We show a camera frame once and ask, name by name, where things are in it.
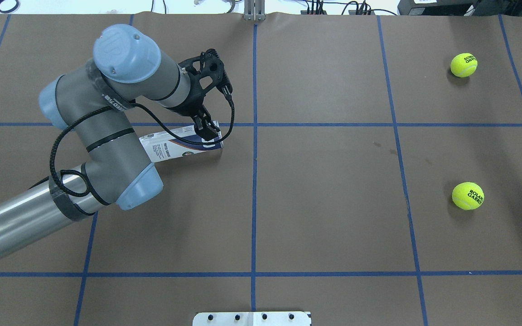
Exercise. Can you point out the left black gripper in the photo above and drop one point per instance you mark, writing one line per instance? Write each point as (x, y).
(187, 107)

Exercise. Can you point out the white blue tennis ball can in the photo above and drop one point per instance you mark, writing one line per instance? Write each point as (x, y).
(162, 146)

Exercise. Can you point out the yellow tennis ball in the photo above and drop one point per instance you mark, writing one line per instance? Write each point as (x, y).
(463, 65)
(467, 196)

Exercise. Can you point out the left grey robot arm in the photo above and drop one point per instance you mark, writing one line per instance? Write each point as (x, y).
(98, 159)

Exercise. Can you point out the aluminium frame post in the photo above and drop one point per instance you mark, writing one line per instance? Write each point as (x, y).
(254, 10)

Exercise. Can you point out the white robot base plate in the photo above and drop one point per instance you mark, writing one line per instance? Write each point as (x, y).
(267, 318)

